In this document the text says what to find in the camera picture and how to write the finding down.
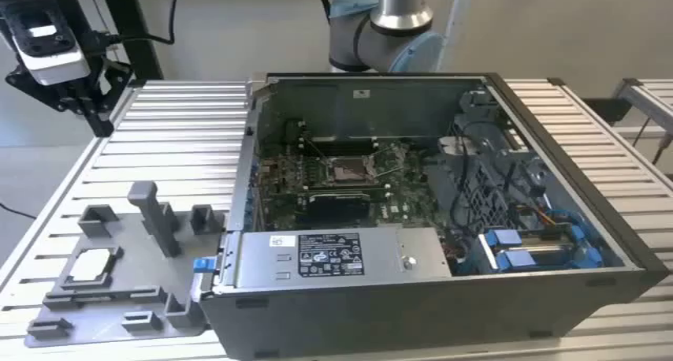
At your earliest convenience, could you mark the black vertical frame post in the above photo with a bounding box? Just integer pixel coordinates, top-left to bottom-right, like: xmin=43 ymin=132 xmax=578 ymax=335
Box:
xmin=110 ymin=0 xmax=165 ymax=81

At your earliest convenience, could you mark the black box under table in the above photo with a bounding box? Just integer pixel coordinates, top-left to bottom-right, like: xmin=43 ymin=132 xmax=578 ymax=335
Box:
xmin=579 ymin=96 xmax=631 ymax=126

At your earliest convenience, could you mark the metal socket cover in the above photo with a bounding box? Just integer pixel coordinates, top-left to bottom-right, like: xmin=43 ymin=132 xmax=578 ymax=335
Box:
xmin=365 ymin=144 xmax=408 ymax=177

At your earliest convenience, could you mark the black expansion slot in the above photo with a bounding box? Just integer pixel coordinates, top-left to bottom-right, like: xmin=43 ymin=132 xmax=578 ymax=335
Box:
xmin=301 ymin=183 xmax=392 ymax=193

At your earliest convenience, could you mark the black camera cable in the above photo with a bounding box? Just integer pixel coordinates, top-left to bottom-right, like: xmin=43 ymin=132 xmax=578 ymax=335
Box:
xmin=106 ymin=0 xmax=182 ymax=46

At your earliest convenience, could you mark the black open PC case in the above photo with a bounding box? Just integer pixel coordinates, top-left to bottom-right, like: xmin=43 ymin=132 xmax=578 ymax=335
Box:
xmin=197 ymin=72 xmax=668 ymax=359

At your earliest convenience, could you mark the black graphics card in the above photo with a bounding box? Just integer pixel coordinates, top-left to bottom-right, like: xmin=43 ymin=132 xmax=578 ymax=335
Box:
xmin=293 ymin=191 xmax=372 ymax=225

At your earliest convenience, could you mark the CPU socket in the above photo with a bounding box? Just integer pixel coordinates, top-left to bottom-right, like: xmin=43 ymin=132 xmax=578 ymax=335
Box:
xmin=324 ymin=155 xmax=379 ymax=185

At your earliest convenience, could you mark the green motherboard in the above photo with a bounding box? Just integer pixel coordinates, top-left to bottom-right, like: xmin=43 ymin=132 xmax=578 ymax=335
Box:
xmin=254 ymin=139 xmax=451 ymax=233

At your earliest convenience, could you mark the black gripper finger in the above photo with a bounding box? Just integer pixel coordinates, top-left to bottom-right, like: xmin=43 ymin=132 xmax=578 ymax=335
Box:
xmin=86 ymin=63 xmax=132 ymax=137
xmin=3 ymin=67 xmax=87 ymax=114

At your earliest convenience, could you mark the metal locking lever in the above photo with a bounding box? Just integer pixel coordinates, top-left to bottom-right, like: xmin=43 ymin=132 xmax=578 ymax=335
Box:
xmin=305 ymin=136 xmax=332 ymax=160

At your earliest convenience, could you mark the black RAM slot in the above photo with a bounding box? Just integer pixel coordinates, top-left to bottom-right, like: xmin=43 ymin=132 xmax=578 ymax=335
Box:
xmin=296 ymin=142 xmax=380 ymax=151
xmin=296 ymin=136 xmax=379 ymax=144

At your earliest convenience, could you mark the black floor cable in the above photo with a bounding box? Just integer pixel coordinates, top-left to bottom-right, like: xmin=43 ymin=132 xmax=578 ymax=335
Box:
xmin=0 ymin=200 xmax=37 ymax=221

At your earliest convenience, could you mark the silver power supply unit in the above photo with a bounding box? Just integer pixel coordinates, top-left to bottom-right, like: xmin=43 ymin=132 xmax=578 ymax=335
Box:
xmin=232 ymin=226 xmax=453 ymax=290

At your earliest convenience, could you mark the grey printed parts rack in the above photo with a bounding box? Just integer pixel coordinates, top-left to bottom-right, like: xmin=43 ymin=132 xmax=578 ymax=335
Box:
xmin=22 ymin=180 xmax=228 ymax=348

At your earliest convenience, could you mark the aluminium side table frame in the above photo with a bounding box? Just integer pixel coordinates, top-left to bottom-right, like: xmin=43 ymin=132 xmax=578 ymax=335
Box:
xmin=608 ymin=76 xmax=673 ymax=143

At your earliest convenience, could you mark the hard disk in blue carrier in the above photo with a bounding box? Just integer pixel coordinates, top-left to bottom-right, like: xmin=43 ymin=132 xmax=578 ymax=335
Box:
xmin=480 ymin=223 xmax=587 ymax=248
xmin=492 ymin=244 xmax=600 ymax=274

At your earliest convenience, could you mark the grey-blue disk bay cage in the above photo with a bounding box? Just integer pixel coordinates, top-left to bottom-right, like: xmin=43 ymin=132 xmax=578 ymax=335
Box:
xmin=423 ymin=91 xmax=531 ymax=238

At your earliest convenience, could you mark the silver square CPU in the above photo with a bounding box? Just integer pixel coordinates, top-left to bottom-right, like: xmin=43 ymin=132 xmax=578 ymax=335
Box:
xmin=66 ymin=248 xmax=114 ymax=279

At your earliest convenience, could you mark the coloured power wire bundle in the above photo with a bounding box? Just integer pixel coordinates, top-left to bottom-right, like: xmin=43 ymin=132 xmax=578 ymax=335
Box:
xmin=516 ymin=204 xmax=559 ymax=229

